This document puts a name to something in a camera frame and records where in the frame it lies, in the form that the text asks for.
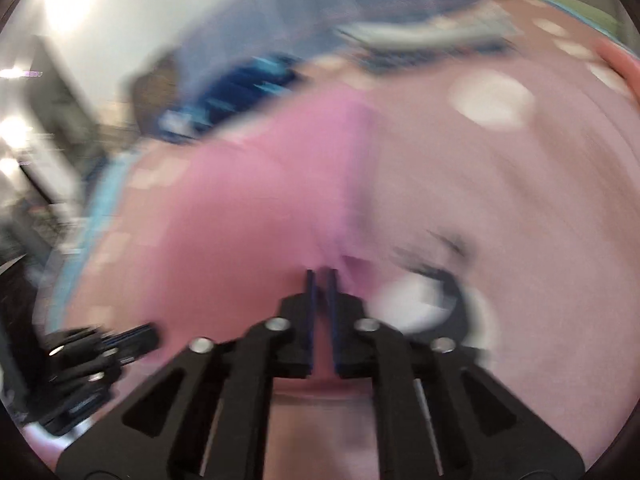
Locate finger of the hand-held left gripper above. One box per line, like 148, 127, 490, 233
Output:
100, 324, 161, 365

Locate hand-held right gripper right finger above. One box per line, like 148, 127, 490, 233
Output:
327, 267, 586, 480

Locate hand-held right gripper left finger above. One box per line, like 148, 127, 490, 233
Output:
55, 269, 318, 480

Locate pink garment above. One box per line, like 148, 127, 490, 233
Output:
65, 95, 386, 386

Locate pink spotted blanket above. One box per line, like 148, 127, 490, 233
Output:
30, 0, 640, 480

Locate dark blue patterned cloth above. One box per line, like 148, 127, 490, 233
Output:
155, 52, 306, 136

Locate dark brown object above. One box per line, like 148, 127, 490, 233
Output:
125, 55, 186, 126

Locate dark striped folded cloth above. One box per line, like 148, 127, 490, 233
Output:
360, 42, 516, 75

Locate grey folded cloth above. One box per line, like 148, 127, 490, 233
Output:
340, 12, 501, 52

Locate blue plaid sheet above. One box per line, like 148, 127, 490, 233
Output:
175, 0, 486, 111

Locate peach cloth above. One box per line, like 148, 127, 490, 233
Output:
597, 40, 640, 93

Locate green cloth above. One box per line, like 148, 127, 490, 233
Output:
520, 0, 621, 36

